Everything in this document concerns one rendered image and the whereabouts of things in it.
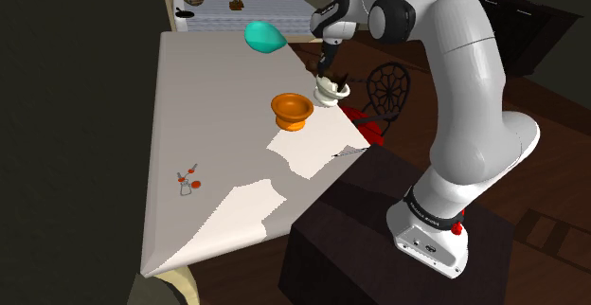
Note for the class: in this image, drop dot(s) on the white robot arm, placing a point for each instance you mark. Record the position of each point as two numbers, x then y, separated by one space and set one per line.
466 87

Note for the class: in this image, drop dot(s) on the dark wooden dresser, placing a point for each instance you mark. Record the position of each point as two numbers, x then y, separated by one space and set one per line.
521 27

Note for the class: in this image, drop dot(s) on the white cup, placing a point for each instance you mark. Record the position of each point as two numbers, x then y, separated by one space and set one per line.
328 95

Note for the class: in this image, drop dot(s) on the teal rounded object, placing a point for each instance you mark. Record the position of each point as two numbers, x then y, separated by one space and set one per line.
263 37

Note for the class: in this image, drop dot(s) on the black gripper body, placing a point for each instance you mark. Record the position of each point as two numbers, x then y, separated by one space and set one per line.
329 54

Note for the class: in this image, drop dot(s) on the dark pen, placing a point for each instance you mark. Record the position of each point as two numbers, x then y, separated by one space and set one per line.
349 152

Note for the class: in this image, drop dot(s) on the orange bowl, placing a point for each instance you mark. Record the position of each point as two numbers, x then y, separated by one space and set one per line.
291 109

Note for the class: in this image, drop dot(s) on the black chair with red seat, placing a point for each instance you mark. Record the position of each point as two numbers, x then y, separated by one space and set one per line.
370 131

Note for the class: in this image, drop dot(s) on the dark robot stand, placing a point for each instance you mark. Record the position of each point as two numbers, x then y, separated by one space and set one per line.
351 230

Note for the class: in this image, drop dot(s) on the white table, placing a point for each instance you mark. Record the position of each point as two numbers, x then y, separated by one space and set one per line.
207 110

